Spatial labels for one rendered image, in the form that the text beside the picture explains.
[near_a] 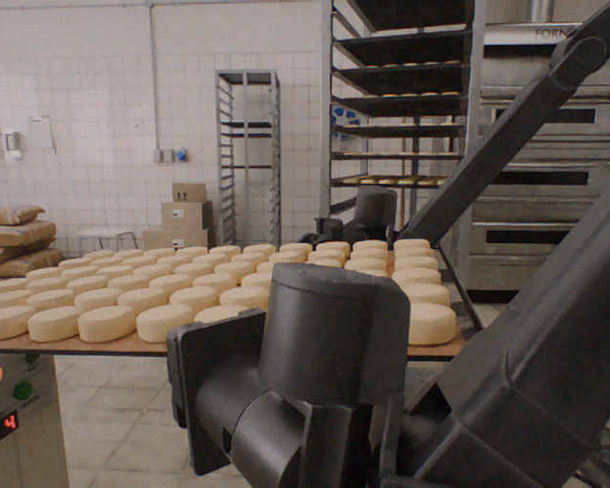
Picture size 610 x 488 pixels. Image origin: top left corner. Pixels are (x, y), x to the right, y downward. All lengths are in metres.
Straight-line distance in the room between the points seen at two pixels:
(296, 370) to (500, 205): 3.58
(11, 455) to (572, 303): 0.90
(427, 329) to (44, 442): 0.82
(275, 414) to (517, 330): 0.12
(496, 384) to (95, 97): 5.03
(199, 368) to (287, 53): 4.43
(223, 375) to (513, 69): 3.62
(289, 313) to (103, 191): 4.94
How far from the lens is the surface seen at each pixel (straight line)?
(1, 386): 0.88
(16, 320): 0.52
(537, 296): 0.24
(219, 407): 0.28
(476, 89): 1.48
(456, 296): 0.49
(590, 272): 0.24
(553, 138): 3.79
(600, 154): 4.03
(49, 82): 5.39
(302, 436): 0.23
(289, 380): 0.22
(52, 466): 1.08
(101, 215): 5.17
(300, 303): 0.21
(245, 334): 0.31
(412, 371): 2.29
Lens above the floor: 1.14
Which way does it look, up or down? 11 degrees down
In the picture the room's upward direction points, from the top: straight up
